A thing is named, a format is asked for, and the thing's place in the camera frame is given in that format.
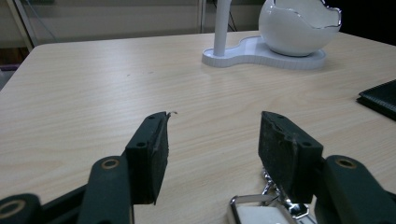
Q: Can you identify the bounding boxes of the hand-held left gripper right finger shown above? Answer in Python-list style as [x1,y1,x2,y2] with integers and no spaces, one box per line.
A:
[257,110,325,204]

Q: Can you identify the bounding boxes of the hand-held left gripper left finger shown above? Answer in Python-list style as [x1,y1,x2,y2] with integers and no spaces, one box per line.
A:
[124,111,171,206]

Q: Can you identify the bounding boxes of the silver keychain with white tag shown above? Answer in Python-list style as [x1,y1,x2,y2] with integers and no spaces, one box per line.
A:
[227,167,317,224]

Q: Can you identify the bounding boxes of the black leather wallet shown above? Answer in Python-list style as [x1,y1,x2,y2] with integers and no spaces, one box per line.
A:
[356,79,396,121]

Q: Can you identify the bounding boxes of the white stand with peg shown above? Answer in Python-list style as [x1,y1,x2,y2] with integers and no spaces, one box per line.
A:
[201,0,327,70]

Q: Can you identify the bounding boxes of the long beige desk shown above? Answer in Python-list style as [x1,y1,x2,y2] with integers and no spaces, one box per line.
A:
[0,0,265,52]

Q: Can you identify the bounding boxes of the black cables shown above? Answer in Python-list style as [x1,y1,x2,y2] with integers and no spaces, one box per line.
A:
[213,0,238,33]

